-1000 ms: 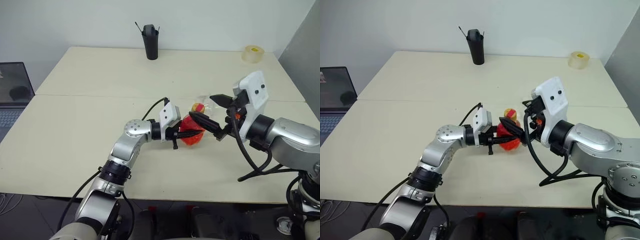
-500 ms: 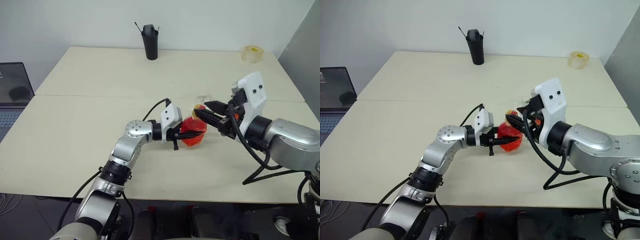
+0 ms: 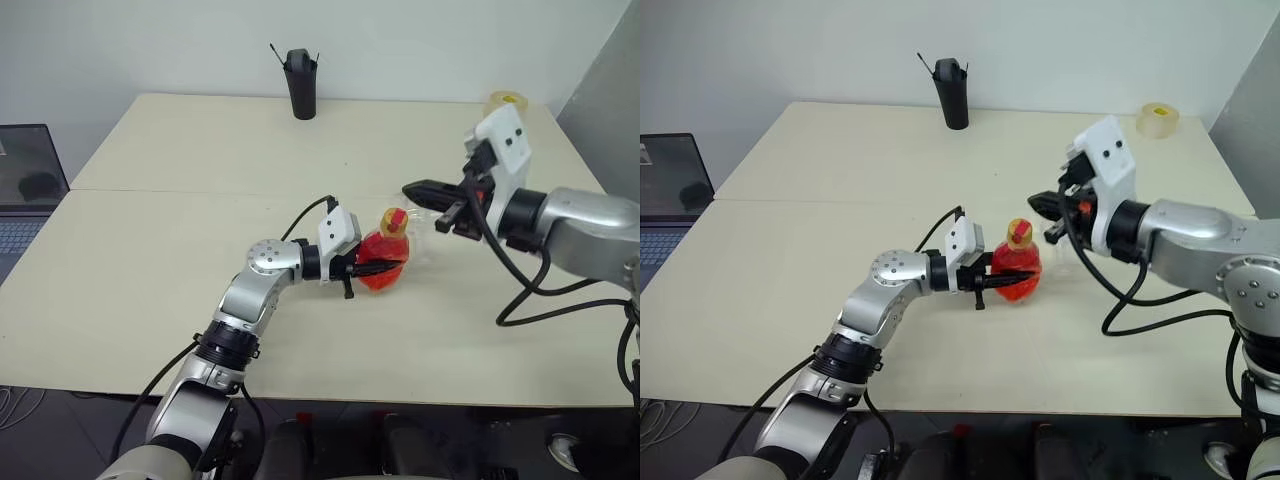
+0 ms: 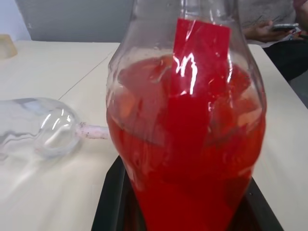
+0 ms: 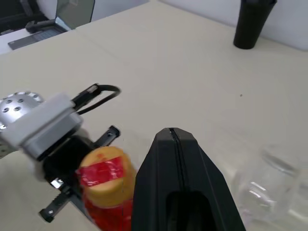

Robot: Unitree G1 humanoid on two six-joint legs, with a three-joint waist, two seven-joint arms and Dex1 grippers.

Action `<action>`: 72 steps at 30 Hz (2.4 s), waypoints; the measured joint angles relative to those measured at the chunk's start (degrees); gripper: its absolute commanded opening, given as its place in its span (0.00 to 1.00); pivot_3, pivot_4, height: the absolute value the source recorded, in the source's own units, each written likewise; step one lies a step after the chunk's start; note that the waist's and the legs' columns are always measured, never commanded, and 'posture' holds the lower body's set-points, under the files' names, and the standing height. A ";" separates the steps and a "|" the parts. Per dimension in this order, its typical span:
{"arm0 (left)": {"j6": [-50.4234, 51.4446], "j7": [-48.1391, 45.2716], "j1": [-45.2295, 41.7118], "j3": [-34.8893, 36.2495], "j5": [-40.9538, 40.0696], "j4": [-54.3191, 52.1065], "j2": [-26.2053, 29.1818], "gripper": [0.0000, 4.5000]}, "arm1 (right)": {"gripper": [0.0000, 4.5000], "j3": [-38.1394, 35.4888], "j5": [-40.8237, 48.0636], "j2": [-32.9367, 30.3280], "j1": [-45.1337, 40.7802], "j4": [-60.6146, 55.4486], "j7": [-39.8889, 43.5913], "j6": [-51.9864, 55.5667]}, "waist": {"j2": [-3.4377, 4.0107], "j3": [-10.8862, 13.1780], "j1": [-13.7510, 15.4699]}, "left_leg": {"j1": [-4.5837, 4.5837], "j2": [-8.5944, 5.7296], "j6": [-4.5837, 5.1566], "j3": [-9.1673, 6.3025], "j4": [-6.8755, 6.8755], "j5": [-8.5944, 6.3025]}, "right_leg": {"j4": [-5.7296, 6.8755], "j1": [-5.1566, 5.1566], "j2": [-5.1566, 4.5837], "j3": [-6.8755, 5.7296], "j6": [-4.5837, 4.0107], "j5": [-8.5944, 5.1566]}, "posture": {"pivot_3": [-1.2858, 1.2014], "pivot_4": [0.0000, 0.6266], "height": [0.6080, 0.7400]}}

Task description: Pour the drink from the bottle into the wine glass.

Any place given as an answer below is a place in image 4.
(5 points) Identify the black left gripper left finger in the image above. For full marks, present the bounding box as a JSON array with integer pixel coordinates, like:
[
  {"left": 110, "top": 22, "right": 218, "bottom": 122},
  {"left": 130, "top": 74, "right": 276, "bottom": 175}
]
[{"left": 91, "top": 155, "right": 150, "bottom": 231}]

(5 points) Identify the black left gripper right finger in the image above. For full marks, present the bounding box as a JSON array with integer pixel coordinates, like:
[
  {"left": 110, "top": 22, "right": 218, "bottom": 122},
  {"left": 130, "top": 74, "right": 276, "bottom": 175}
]
[{"left": 230, "top": 177, "right": 285, "bottom": 231}]

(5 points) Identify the clear bottle with red drink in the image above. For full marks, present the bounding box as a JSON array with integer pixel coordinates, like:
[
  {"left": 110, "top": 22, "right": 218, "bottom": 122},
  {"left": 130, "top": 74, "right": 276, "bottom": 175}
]
[{"left": 105, "top": 0, "right": 268, "bottom": 231}]

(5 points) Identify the clear wine glass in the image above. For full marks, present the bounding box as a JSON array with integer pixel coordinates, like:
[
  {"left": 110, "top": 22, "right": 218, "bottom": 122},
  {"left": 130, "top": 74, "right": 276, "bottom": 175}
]
[{"left": 0, "top": 97, "right": 109, "bottom": 161}]

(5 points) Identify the bystander's bare hand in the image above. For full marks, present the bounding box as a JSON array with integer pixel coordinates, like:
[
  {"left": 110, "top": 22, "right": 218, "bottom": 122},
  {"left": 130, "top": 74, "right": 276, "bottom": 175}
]
[{"left": 243, "top": 20, "right": 301, "bottom": 44}]

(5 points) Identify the seated bystander in dark trousers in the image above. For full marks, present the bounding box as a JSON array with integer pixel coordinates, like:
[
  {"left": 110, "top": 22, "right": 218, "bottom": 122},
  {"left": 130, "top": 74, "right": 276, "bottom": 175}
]
[{"left": 237, "top": 0, "right": 308, "bottom": 109}]

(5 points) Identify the grey partition panel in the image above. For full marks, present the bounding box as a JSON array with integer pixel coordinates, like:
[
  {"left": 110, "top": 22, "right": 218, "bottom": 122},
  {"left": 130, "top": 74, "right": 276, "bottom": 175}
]
[{"left": 30, "top": 0, "right": 137, "bottom": 43}]

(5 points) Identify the dark smartphone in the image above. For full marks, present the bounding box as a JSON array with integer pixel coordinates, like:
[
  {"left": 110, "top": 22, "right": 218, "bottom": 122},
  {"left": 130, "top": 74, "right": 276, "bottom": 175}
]
[{"left": 272, "top": 23, "right": 300, "bottom": 32}]

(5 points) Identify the beige tape roll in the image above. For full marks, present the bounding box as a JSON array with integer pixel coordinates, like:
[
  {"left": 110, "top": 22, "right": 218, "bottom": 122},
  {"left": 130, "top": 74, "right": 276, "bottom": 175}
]
[{"left": 0, "top": 34, "right": 18, "bottom": 61}]

